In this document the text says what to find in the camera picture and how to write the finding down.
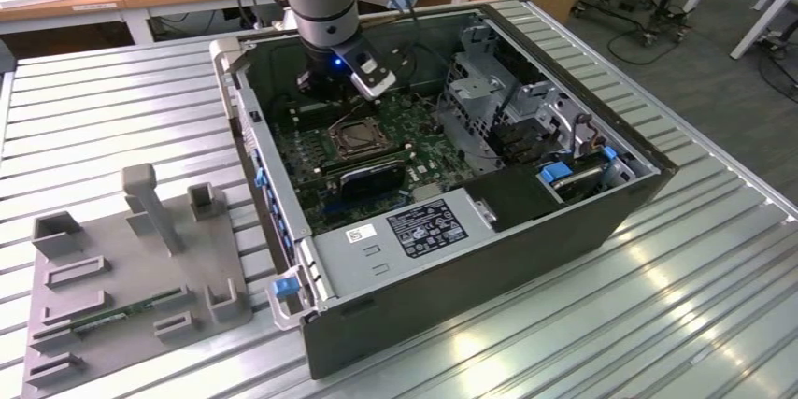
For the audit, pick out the silver CPU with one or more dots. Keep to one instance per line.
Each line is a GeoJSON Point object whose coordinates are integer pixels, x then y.
{"type": "Point", "coordinates": [360, 137]}

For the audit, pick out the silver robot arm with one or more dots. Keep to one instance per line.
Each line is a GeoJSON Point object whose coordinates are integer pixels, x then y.
{"type": "Point", "coordinates": [324, 11]}

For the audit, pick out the black RAM slot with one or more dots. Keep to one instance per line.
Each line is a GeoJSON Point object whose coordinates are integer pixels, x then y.
{"type": "Point", "coordinates": [311, 112]}
{"type": "Point", "coordinates": [315, 121]}
{"type": "Point", "coordinates": [364, 159]}

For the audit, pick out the blue expansion slot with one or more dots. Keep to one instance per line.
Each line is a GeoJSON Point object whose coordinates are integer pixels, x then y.
{"type": "Point", "coordinates": [336, 211]}

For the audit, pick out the black graphics card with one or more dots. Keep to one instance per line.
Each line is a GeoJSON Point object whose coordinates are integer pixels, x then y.
{"type": "Point", "coordinates": [371, 181]}

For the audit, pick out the green motherboard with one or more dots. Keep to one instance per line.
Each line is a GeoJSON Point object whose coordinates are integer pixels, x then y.
{"type": "Point", "coordinates": [429, 156]}

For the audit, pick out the silver drive cage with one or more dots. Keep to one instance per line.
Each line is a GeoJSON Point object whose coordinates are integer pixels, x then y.
{"type": "Point", "coordinates": [473, 86]}

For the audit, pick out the silver power supply unit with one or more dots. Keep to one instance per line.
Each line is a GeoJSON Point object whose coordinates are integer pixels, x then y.
{"type": "Point", "coordinates": [355, 268]}

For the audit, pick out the hard disk in blue carrier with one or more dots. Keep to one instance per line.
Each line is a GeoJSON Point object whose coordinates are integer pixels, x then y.
{"type": "Point", "coordinates": [555, 172]}

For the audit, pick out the blue case latch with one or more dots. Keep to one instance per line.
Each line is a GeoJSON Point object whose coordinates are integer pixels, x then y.
{"type": "Point", "coordinates": [283, 288]}

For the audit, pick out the blue drive latch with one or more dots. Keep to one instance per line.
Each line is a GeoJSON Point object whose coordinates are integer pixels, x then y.
{"type": "Point", "coordinates": [610, 153]}

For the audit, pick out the black PC case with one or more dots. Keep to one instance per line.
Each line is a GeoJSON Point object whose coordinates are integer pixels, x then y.
{"type": "Point", "coordinates": [467, 301]}

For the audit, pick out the grey parts rack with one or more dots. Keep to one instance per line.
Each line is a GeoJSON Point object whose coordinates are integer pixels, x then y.
{"type": "Point", "coordinates": [124, 277]}

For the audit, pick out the green RAM stick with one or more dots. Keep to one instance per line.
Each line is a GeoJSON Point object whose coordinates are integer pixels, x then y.
{"type": "Point", "coordinates": [118, 312]}

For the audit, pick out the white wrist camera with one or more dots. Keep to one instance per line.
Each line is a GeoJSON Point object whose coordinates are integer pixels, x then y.
{"type": "Point", "coordinates": [373, 81]}

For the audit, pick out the white table frame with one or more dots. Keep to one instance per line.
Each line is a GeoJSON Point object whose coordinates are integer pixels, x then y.
{"type": "Point", "coordinates": [764, 20]}

